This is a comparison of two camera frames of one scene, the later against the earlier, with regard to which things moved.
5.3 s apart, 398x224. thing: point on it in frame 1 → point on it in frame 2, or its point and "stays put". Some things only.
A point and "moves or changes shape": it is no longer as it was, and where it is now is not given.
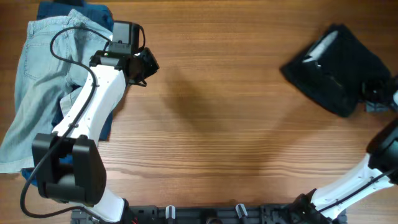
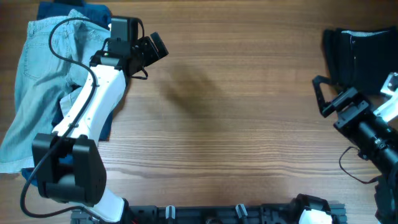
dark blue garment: x=100 y=14 stays put
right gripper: x=372 y=93 → x=343 y=102
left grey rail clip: x=170 y=211 stays put
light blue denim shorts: x=56 y=58 stays put
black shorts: x=332 y=70 moves or changes shape
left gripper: x=148 y=66 → x=149 y=49
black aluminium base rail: x=216 y=214 stays put
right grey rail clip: x=241 y=211 stays put
